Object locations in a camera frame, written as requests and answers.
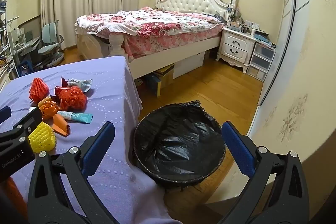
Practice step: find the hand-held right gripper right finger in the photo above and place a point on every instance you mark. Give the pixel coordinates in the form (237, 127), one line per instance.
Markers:
(237, 145)

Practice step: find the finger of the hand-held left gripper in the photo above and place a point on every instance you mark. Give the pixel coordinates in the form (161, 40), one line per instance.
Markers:
(4, 113)
(32, 117)

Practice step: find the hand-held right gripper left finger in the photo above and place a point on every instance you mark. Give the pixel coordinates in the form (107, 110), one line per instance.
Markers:
(98, 145)

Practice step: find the orange foil wrapper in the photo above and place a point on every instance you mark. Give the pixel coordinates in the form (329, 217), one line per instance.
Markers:
(48, 108)

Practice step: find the yellow foam fruit net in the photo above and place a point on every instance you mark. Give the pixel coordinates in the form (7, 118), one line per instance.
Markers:
(43, 137)

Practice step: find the red foam fruit net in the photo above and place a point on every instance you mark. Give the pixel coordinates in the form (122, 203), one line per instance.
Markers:
(38, 90)

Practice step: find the orange paper cone wrapper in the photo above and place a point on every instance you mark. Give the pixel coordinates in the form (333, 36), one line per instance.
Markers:
(61, 125)

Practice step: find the teal and white tube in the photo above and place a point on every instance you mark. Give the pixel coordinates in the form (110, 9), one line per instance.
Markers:
(78, 116)

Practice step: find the small red bottle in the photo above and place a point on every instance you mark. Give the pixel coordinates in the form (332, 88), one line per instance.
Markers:
(59, 89)

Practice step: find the red plastic bag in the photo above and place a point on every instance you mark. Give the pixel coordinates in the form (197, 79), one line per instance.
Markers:
(72, 98)

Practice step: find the red triangular wrapper scrap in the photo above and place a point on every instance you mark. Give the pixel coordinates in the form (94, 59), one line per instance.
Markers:
(64, 81)

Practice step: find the round bin with black liner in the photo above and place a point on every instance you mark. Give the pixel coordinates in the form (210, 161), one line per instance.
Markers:
(181, 145)

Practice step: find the white printed wrapper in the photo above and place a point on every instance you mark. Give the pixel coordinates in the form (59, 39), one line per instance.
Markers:
(82, 84)

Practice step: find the orange fuzzy clothing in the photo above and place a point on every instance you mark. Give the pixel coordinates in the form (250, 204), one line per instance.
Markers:
(14, 195)

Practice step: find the purple tablecloth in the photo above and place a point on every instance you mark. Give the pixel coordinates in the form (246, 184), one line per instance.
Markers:
(110, 98)

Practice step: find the blue plastic stool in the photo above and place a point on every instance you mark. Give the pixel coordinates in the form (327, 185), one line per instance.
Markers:
(25, 66)

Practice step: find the light green desk chair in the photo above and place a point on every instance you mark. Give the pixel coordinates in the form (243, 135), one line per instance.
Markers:
(50, 49)

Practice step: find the white study desk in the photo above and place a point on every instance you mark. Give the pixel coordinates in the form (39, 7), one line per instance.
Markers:
(26, 44)

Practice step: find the white bookshelf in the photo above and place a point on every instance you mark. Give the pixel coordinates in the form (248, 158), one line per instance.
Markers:
(4, 37)

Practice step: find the blue and yellow box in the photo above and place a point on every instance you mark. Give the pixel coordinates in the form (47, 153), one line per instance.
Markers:
(153, 85)

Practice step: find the clear plastic drawer unit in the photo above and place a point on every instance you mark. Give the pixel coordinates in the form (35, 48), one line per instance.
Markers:
(260, 61)

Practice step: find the white storage box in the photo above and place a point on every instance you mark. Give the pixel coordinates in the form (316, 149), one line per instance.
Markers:
(187, 65)

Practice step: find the brown cardboard box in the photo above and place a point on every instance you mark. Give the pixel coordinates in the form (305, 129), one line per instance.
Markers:
(165, 75)

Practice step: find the white nightstand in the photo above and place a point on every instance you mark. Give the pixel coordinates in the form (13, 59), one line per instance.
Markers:
(236, 43)

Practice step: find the stack of books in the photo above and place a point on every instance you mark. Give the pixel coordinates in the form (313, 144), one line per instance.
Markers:
(265, 39)

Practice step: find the small white bottle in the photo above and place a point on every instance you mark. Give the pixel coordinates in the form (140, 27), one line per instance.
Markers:
(253, 29)

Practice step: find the pink floral bed sheet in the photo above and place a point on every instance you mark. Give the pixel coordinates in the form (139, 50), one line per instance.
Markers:
(170, 43)

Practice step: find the white wardrobe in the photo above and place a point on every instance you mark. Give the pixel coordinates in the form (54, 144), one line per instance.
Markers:
(288, 29)

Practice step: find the floral quilt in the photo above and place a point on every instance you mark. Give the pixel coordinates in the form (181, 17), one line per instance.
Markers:
(157, 22)

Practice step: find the white bed with tufted headboard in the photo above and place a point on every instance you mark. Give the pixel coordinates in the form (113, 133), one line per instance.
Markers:
(191, 1)

